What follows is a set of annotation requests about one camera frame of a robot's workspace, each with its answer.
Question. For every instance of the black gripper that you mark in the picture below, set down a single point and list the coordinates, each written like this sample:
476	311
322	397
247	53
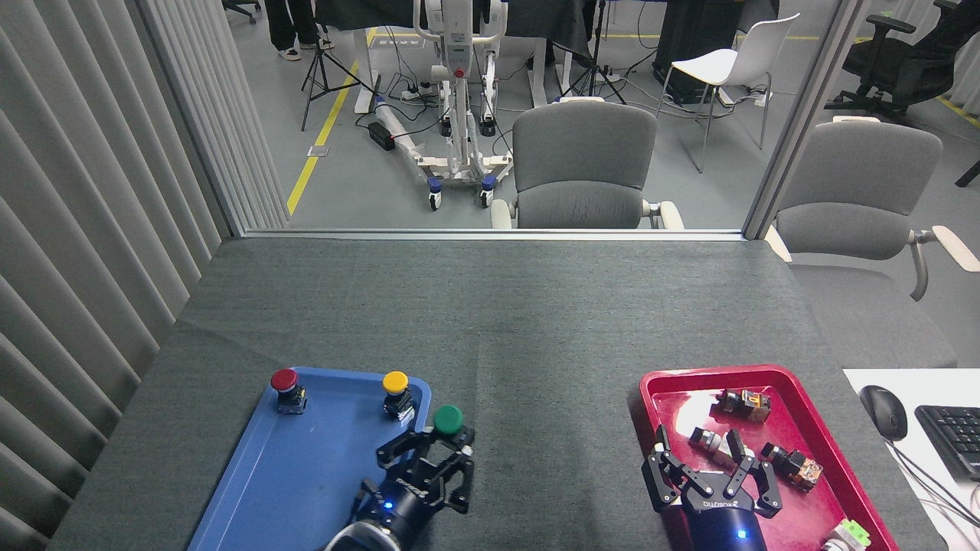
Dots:
402	509
720	529

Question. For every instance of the green push button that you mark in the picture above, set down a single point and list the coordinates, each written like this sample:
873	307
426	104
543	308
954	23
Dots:
448	419

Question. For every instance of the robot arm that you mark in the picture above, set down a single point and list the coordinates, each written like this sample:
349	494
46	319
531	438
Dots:
356	539

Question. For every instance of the yellow push button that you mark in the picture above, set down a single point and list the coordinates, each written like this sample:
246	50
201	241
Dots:
395	381

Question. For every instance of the red push button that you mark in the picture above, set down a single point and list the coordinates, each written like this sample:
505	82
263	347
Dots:
284	379

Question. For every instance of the red plastic tray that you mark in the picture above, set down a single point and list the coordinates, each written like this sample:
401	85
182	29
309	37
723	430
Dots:
689	405

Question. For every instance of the blue plastic tray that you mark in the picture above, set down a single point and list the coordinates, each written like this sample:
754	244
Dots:
306	474

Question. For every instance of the grey table cloth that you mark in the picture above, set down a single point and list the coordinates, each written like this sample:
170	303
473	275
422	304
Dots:
490	321

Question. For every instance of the black computer mouse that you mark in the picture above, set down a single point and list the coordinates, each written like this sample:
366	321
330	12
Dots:
884	413

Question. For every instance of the black keyboard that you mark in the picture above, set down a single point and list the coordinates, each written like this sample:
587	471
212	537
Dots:
953	440

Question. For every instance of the grey office chair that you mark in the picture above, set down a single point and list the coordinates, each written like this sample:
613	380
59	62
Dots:
857	184
582	153

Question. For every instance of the black power brick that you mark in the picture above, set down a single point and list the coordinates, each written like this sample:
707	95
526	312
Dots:
380	135

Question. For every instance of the white stand on wheels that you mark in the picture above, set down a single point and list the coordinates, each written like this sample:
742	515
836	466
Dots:
459	92

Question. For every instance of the black tripod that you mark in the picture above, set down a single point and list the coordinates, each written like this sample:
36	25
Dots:
320	73
596	73

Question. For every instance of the white plastic chair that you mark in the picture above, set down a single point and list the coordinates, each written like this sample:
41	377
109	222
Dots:
735	61

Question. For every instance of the person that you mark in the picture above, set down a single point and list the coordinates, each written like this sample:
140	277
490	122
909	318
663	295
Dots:
287	23

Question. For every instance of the black office chair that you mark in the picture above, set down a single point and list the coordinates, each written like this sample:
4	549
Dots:
911	61

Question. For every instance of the white green switch module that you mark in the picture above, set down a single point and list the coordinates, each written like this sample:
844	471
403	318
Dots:
708	442
848	536

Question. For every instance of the black orange switch module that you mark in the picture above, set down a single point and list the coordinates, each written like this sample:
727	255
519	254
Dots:
743	404
796	467

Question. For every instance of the silver post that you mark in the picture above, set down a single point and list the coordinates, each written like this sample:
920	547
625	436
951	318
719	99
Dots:
804	115

